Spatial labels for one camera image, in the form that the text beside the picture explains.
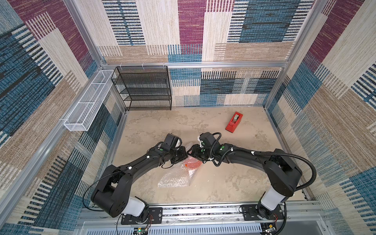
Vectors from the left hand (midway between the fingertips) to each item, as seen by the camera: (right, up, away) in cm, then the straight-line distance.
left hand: (190, 155), depth 86 cm
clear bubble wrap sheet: (-5, -11, 0) cm, 12 cm away
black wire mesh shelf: (-34, +45, +23) cm, 60 cm away
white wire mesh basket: (-52, +22, -14) cm, 58 cm away
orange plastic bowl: (+1, -4, -2) cm, 4 cm away
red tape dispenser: (+31, +19, +19) cm, 41 cm away
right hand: (+1, 0, 0) cm, 1 cm away
